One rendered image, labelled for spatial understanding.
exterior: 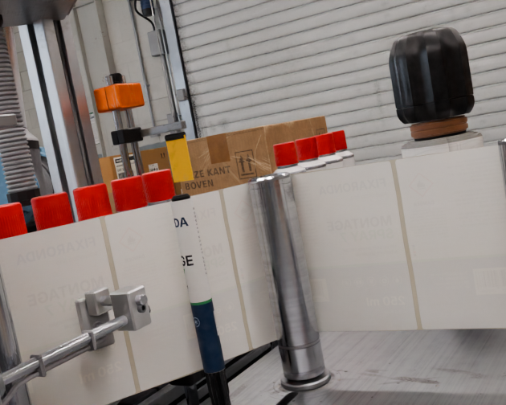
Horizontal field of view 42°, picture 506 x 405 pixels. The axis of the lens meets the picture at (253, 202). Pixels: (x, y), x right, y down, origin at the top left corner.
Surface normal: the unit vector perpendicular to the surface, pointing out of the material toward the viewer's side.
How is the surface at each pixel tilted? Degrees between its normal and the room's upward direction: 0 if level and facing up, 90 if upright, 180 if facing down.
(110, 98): 90
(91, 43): 90
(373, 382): 0
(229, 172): 90
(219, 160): 90
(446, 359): 0
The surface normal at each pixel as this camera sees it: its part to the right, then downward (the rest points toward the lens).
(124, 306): -0.51, 0.18
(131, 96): 0.84, -0.10
